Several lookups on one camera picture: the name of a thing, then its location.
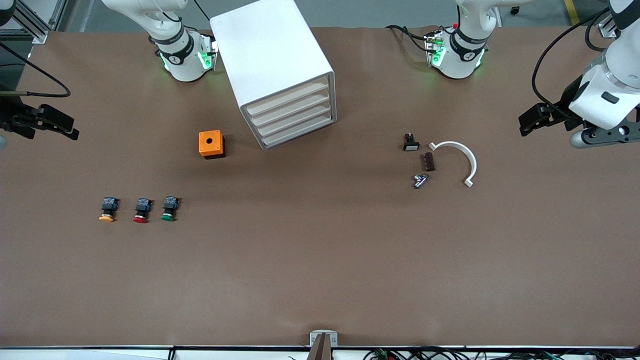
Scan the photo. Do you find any yellow push button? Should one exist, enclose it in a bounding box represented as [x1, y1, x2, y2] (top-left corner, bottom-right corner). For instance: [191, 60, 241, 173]
[98, 196, 120, 223]

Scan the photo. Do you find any red push button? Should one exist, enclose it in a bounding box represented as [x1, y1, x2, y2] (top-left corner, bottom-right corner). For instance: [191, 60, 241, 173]
[132, 197, 153, 224]

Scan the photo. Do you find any green push button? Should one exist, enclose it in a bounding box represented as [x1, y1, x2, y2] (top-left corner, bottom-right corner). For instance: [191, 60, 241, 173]
[160, 196, 181, 222]

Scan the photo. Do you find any orange box with hole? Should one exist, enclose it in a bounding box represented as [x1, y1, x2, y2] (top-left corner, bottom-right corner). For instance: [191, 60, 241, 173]
[198, 129, 226, 160]

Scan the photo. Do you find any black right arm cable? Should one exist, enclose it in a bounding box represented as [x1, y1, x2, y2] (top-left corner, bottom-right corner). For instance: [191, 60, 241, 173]
[0, 42, 72, 98]

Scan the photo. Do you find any white curved bracket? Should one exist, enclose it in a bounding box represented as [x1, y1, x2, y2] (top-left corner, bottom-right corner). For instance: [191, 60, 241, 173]
[429, 141, 478, 188]

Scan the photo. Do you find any aluminium frame profile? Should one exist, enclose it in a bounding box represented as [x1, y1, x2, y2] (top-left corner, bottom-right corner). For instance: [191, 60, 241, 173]
[9, 0, 69, 44]
[597, 12, 622, 39]

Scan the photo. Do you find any metal base connector bracket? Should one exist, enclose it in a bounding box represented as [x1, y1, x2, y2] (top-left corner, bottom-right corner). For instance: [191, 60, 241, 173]
[425, 30, 446, 68]
[199, 31, 219, 71]

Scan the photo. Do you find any black base cable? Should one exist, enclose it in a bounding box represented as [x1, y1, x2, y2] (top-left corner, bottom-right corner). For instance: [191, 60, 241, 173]
[385, 24, 433, 53]
[192, 0, 213, 23]

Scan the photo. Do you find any black cable bundle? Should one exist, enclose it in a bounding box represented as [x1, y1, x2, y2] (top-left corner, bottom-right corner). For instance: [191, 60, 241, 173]
[365, 346, 640, 360]

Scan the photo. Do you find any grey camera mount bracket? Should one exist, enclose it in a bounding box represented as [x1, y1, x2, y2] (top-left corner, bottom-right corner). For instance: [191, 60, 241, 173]
[309, 330, 339, 360]

